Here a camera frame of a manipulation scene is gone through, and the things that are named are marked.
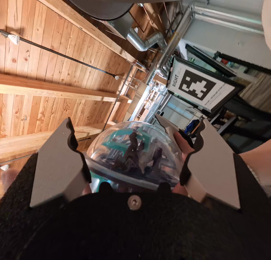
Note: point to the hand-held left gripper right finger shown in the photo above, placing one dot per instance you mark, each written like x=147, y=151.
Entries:
x=213, y=164

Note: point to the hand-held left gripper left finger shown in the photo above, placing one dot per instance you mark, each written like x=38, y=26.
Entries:
x=55, y=162

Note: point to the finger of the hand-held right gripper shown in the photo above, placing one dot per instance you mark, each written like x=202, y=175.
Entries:
x=168, y=127

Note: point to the clear plastic maze ball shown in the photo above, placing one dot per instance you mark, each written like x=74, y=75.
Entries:
x=135, y=154

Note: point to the silver duct elbow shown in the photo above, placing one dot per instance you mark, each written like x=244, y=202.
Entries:
x=144, y=41

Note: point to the person's right hand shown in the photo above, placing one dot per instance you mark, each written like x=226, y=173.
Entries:
x=184, y=151

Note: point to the person's left hand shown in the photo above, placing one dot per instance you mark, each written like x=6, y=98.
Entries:
x=180, y=190

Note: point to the blue jacket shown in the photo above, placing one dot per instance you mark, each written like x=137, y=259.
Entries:
x=191, y=127

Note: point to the framed black white tag sign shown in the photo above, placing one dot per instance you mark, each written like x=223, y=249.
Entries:
x=196, y=86

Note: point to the white spot lamp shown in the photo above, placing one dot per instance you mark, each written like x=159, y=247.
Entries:
x=116, y=77
x=4, y=167
x=13, y=38

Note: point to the grey sprinkler pipe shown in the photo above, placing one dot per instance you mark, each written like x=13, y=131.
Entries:
x=118, y=99

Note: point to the shiny silver pipe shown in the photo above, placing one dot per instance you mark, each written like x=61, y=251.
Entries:
x=228, y=16

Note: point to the black round pleated disc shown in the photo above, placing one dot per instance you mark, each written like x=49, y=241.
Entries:
x=101, y=10

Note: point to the black track light rail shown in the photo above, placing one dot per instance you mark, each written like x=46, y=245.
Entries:
x=63, y=55
x=84, y=139

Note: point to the rectangular metal duct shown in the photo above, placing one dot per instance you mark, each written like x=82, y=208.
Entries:
x=120, y=24

